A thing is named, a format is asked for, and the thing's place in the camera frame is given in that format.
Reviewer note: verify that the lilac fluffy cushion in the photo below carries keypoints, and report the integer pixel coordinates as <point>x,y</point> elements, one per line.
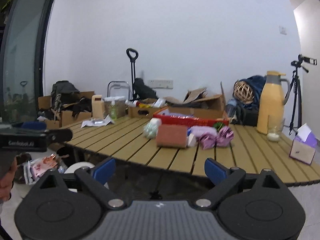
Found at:
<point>199,131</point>

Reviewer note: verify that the large open cardboard box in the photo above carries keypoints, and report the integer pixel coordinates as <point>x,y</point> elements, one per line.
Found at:
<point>200,103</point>

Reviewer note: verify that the woven rattan ball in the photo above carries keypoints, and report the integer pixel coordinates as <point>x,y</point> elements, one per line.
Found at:
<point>243,92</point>

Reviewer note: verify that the light wooden box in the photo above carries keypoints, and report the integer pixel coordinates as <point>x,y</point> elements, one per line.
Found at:
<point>98,107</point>

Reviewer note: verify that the dark blue bag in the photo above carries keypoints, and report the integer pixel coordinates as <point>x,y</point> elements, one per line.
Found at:
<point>243,107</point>

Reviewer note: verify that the purple tissue box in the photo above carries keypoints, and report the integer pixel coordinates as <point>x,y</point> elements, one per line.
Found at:
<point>304,145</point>

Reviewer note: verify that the person's left hand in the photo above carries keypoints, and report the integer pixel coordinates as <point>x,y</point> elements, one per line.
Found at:
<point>6,182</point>

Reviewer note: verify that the green spray bottle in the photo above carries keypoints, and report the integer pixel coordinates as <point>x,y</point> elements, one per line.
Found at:
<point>113,110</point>

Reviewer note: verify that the pink satin cloth bundle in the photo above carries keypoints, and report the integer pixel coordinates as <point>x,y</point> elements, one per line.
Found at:
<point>221,138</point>

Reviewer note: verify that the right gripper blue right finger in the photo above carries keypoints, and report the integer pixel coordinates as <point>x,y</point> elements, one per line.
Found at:
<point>215,171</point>

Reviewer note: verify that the metal folding chair frame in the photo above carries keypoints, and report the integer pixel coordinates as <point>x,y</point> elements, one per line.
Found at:
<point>119,88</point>

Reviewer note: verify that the yellow thermos jug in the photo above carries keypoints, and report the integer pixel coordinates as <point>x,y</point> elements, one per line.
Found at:
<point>274,97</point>

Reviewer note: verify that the red brown sponge block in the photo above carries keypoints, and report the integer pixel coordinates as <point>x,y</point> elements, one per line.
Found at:
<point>175,136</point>

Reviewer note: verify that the wooden slat folding table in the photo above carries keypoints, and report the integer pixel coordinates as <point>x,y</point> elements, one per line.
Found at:
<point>124,140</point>

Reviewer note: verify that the clear drinking glass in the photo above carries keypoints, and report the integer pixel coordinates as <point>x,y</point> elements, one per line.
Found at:
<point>275,128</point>

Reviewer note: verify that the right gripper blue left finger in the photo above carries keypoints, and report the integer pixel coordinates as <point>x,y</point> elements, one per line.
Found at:
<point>104,171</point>

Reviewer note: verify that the glass jar of grains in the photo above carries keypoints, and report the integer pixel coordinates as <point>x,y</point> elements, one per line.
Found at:
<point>120,102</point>

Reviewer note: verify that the crumpled white paper wrapper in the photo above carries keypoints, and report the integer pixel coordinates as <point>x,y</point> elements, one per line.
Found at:
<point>97,122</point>

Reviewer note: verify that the small brown cardboard box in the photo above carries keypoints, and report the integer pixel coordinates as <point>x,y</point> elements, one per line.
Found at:
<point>143,108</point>

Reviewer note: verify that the black camera tripod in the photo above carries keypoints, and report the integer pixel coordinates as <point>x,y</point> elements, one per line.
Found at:
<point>295,86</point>

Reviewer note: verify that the white wall power strip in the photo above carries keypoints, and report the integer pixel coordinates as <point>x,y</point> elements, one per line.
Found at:
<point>161,84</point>

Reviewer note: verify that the black backpack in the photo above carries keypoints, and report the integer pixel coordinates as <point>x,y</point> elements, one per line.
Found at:
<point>63,93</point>

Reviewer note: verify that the red cardboard storage box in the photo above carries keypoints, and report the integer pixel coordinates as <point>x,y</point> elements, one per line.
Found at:
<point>191,116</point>

